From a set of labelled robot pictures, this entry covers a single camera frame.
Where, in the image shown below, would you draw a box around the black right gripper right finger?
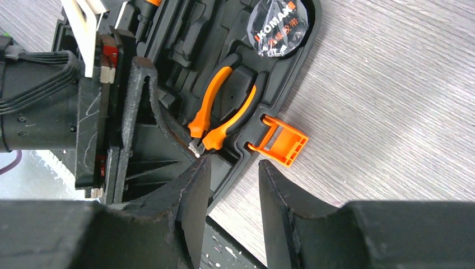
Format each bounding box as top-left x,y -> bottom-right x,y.
259,160 -> 474,268

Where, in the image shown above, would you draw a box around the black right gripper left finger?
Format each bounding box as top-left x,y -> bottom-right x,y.
1,156 -> 211,268

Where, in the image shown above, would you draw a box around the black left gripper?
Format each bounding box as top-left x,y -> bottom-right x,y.
1,35 -> 197,205

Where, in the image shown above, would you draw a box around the black plastic tool case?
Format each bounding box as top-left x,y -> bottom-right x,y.
52,0 -> 323,212

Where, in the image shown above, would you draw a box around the orange handled pliers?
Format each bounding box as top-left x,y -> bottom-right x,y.
187,52 -> 268,157

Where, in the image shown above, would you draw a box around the small round tape measure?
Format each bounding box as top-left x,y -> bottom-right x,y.
246,0 -> 309,58

